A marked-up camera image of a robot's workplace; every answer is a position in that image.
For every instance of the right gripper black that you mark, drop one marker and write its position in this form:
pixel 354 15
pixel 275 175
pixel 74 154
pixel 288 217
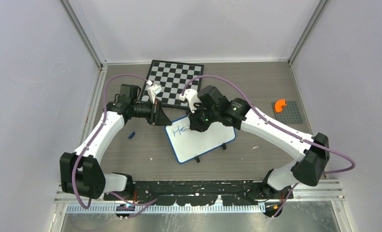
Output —
pixel 195 123

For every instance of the black white checkerboard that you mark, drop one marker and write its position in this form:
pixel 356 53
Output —
pixel 172 77

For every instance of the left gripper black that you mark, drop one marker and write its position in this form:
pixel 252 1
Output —
pixel 158 117

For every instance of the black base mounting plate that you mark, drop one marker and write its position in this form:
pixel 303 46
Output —
pixel 202 193

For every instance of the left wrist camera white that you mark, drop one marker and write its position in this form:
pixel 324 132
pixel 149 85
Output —
pixel 153 90

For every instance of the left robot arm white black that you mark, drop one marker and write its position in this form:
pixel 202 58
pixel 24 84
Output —
pixel 81 171

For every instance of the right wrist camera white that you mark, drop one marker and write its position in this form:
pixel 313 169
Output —
pixel 191 96

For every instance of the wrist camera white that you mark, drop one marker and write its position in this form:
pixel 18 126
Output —
pixel 191 96
pixel 153 90

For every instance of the orange curved block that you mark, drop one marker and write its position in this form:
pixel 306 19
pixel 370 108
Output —
pixel 280 105

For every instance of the aluminium front frame rail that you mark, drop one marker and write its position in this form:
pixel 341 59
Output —
pixel 327 189

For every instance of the blue marker cap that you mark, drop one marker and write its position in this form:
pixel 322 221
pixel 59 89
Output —
pixel 131 135

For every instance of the grey studded base plate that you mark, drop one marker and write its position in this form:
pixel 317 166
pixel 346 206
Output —
pixel 290 113

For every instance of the whiteboard with blue frame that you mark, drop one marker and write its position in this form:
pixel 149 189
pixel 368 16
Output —
pixel 188 144

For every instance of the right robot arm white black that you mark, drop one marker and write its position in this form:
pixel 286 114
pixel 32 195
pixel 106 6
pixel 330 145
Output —
pixel 309 160

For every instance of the slotted cable duct strip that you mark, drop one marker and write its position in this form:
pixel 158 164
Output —
pixel 110 208

